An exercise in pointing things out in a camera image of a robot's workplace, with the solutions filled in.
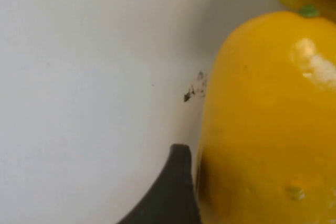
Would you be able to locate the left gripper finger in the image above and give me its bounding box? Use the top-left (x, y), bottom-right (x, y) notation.
top-left (115, 144), bottom-right (202, 224)

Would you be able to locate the yellow mango with green tip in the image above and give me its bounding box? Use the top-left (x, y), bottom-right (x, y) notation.
top-left (195, 4), bottom-right (336, 224)

